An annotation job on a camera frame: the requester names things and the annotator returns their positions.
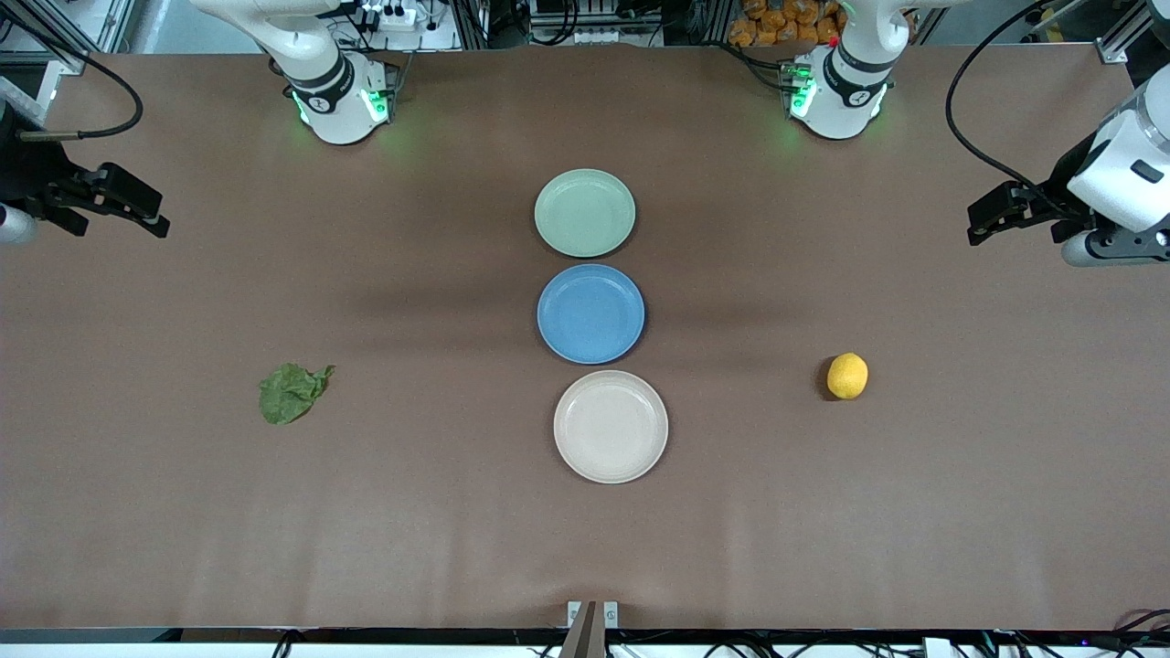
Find yellow lemon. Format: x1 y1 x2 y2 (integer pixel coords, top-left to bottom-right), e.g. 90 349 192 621
827 353 869 400

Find green lettuce leaf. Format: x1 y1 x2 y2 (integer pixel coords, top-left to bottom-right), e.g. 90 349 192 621
258 363 336 426

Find bag of orange snacks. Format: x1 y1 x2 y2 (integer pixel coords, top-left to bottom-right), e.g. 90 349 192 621
729 0 846 48

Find white power strip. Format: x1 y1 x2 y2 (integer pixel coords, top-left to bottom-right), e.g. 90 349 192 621
361 0 419 30

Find pale green plate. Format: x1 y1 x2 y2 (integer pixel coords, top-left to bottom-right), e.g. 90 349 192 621
534 168 637 259

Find blue plate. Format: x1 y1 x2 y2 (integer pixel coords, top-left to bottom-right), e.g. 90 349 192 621
537 263 646 366

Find black equipment rack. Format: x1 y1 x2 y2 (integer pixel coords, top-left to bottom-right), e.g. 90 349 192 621
452 0 732 48

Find beige plate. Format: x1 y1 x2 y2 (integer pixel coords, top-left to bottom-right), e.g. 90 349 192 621
553 369 669 484

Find aluminium frame corner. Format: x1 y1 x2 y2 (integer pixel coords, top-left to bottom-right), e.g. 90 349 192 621
0 0 138 124
1097 0 1170 65

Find black base cable bundle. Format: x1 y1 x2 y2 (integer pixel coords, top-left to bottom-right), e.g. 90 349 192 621
727 41 796 92

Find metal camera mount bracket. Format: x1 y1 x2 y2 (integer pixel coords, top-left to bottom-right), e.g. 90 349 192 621
559 600 621 658

